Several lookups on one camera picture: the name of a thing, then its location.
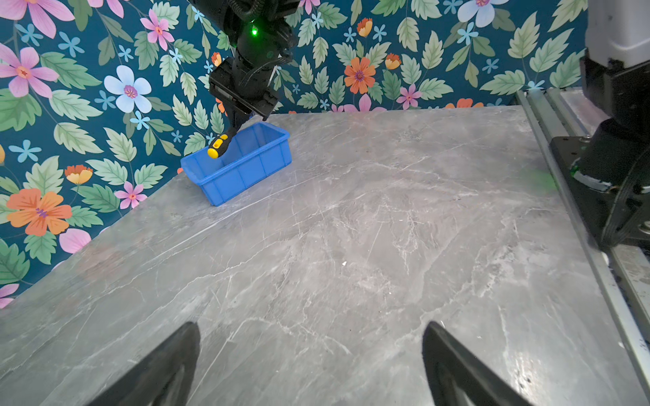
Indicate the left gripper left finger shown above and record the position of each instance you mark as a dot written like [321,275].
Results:
[164,377]

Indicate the blue plastic bin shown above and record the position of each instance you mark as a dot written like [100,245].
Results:
[256,153]

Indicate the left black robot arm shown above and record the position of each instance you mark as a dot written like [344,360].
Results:
[603,180]

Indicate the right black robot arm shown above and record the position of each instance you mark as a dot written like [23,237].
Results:
[262,41]

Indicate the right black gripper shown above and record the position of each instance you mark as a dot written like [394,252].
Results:
[244,92]

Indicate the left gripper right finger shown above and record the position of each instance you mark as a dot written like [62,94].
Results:
[456,377]

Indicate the yellow black handled screwdriver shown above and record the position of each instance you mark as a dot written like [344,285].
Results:
[221,144]

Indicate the aluminium mounting rail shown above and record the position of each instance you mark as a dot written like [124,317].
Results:
[562,123]

